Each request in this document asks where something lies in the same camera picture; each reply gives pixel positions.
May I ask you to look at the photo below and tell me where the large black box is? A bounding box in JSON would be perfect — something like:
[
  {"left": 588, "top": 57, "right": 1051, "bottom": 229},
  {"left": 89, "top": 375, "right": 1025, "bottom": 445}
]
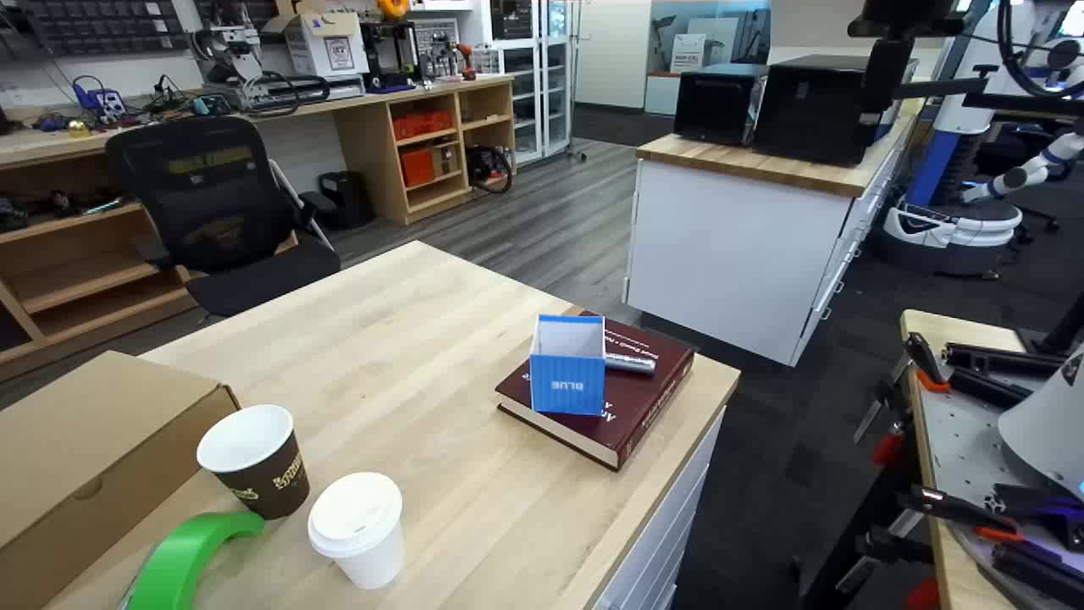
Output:
[{"left": 751, "top": 51, "right": 899, "bottom": 170}]

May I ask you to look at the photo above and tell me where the white boxy device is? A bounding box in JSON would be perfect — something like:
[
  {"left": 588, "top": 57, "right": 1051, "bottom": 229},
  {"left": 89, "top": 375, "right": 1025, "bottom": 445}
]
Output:
[{"left": 282, "top": 9, "right": 371, "bottom": 86}]

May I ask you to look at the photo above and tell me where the blue small gadget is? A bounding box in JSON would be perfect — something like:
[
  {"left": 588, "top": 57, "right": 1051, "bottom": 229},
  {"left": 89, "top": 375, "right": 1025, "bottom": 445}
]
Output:
[{"left": 68, "top": 75, "right": 132, "bottom": 127}]

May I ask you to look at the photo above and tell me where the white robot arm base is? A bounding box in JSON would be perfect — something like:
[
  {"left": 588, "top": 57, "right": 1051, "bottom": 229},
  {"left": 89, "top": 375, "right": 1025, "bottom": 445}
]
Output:
[{"left": 996, "top": 347, "right": 1084, "bottom": 501}]

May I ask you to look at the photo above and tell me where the brown cardboard box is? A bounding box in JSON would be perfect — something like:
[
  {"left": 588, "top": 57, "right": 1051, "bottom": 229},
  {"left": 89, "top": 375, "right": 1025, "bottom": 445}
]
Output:
[{"left": 0, "top": 348, "right": 244, "bottom": 610}]

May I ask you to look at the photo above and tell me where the long black clamp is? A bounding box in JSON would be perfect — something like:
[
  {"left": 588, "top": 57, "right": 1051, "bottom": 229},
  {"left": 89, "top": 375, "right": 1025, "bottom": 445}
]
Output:
[{"left": 940, "top": 339, "right": 1068, "bottom": 414}]

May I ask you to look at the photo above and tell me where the white cabinet wooden top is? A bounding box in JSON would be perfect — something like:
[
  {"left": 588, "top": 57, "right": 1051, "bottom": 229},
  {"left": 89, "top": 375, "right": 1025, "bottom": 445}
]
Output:
[{"left": 622, "top": 98, "right": 924, "bottom": 369}]

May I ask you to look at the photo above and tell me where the white glass door cabinet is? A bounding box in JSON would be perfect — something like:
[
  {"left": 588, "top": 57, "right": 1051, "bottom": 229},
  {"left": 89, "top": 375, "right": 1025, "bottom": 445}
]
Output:
[{"left": 484, "top": 0, "right": 579, "bottom": 170}]

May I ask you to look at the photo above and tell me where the black clamp orange tip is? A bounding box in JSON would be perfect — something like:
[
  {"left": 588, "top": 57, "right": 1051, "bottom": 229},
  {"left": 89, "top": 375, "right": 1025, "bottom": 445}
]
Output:
[{"left": 902, "top": 328, "right": 960, "bottom": 398}]

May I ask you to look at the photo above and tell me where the small black box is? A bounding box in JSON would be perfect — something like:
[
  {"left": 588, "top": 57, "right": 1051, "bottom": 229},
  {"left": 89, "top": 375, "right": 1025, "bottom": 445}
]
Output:
[{"left": 669, "top": 67, "right": 763, "bottom": 149}]

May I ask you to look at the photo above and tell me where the black bag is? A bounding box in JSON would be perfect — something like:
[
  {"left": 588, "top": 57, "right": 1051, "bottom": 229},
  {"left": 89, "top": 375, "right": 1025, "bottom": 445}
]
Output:
[{"left": 302, "top": 166, "right": 376, "bottom": 234}]

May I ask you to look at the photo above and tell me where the blue and white box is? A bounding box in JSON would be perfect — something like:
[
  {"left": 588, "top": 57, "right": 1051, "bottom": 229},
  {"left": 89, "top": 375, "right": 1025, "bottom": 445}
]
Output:
[{"left": 526, "top": 311, "right": 610, "bottom": 419}]

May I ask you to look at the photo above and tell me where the long wooden workbench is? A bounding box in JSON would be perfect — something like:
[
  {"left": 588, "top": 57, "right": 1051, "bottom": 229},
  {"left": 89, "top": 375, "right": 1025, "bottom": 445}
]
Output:
[{"left": 0, "top": 71, "right": 518, "bottom": 383}]

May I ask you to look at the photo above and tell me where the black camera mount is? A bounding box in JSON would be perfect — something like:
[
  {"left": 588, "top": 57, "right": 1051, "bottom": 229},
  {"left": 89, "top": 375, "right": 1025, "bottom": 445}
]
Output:
[{"left": 843, "top": 0, "right": 970, "bottom": 40}]

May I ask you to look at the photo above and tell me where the white lidded paper cup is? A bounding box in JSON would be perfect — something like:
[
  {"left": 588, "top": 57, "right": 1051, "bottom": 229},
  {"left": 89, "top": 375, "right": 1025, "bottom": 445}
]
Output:
[{"left": 304, "top": 468, "right": 409, "bottom": 593}]

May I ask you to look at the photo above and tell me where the orange storage bin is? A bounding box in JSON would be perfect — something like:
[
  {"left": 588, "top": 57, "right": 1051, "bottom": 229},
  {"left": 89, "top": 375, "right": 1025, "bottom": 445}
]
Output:
[{"left": 401, "top": 145, "right": 445, "bottom": 189}]

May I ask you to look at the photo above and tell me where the red storage bin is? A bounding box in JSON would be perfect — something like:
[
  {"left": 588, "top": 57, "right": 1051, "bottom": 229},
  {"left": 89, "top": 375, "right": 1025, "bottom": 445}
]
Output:
[{"left": 389, "top": 103, "right": 457, "bottom": 144}]

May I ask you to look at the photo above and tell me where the dark red hardcover book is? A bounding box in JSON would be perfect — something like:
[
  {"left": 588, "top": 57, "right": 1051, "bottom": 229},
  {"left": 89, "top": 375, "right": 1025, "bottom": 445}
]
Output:
[{"left": 490, "top": 315, "right": 697, "bottom": 476}]

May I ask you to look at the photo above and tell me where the wooden side table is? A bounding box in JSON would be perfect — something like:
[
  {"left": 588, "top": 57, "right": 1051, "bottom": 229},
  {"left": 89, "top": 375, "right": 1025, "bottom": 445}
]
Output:
[{"left": 899, "top": 306, "right": 1084, "bottom": 610}]

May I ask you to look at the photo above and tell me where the black mesh office chair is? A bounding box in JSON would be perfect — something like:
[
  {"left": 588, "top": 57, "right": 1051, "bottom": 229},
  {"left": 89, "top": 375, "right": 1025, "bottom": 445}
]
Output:
[{"left": 105, "top": 116, "right": 347, "bottom": 321}]

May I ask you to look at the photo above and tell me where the black desktop machine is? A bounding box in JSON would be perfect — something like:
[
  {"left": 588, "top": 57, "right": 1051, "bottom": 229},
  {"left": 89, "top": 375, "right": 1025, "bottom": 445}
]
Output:
[{"left": 363, "top": 17, "right": 424, "bottom": 96}]

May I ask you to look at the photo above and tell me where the green tape roll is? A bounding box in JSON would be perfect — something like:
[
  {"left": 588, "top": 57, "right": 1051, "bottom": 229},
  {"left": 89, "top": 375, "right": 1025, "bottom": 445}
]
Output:
[{"left": 117, "top": 508, "right": 269, "bottom": 610}]

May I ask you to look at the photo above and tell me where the black clamp orange handle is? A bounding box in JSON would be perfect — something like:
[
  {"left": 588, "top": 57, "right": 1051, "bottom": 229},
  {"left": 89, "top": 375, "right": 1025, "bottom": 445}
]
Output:
[{"left": 902, "top": 481, "right": 1084, "bottom": 607}]

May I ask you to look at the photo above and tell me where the dark pegboard tool wall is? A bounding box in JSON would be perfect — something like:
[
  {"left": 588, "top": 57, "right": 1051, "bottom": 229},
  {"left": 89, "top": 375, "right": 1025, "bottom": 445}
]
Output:
[{"left": 0, "top": 0, "right": 188, "bottom": 57}]

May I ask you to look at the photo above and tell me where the brown paper cup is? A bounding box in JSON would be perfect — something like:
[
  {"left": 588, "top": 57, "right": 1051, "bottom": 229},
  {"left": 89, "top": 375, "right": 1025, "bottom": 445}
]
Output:
[{"left": 192, "top": 399, "right": 312, "bottom": 521}]

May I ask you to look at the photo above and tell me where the white and blue mobile robot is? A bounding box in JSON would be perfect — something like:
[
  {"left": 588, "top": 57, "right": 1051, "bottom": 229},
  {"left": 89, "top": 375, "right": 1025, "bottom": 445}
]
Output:
[{"left": 878, "top": 0, "right": 1084, "bottom": 281}]

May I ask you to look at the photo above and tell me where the black cable coil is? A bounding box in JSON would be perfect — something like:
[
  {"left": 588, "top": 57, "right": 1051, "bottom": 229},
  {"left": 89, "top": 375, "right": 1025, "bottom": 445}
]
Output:
[{"left": 463, "top": 144, "right": 518, "bottom": 197}]

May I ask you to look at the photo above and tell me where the silver grey marker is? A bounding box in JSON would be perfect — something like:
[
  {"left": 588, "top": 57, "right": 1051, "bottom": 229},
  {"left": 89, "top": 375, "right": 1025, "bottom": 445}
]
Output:
[{"left": 604, "top": 348, "right": 660, "bottom": 375}]

